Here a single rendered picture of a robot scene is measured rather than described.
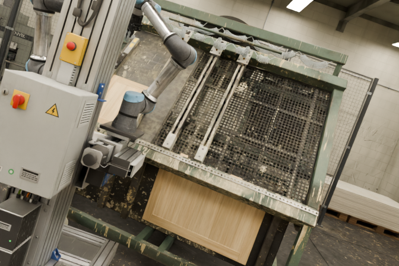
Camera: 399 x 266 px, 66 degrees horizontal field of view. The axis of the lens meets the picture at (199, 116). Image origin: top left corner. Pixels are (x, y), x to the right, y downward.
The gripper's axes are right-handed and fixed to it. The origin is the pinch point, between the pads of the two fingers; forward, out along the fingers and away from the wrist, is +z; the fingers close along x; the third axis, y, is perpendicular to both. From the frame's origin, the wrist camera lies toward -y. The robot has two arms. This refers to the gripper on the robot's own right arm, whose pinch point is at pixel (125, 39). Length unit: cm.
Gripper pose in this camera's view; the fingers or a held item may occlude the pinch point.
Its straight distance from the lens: 228.0
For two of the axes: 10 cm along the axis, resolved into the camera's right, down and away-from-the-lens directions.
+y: 6.4, -2.0, 7.4
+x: -6.6, -6.4, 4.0
